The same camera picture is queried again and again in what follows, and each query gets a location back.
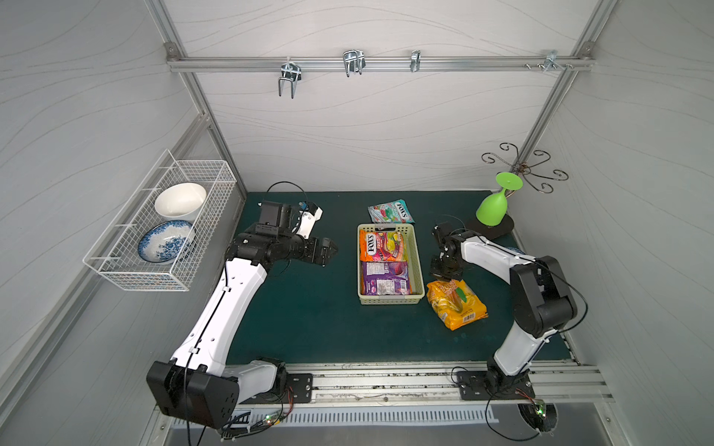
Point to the orange fruits candy bag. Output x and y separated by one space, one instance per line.
381 246

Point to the metal single hook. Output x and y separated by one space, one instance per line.
415 59

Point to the black metal cup stand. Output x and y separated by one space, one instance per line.
538 182

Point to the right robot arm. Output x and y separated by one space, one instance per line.
542 301

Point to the white wire wall basket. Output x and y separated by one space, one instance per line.
115 255

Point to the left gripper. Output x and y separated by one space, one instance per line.
317 250

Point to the metal hook right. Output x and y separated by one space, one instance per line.
550 64

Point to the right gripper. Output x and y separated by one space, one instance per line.
442 262

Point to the blue floral plate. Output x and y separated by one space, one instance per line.
166 242

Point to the yellow orange candy bag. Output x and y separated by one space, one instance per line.
455 304

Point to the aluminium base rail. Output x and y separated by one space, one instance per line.
431 383

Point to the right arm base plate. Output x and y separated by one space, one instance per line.
485 385

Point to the metal double hook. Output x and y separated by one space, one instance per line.
354 62
290 75

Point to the metal double hook left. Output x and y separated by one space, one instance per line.
290 75

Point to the green plastic wine glass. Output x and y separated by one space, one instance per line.
493 209

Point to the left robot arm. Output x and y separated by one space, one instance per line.
194 385

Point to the mint blossom candy bag front-up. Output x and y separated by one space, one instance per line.
391 212

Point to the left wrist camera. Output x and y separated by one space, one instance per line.
286 219

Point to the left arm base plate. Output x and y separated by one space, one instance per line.
287 388

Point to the aluminium top rail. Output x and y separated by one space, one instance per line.
315 65

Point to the white bowl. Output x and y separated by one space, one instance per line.
183 201

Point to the metal double hook middle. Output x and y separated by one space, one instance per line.
354 62

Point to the purple candy bag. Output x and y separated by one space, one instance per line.
385 278

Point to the light green plastic basket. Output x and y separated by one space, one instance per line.
414 267

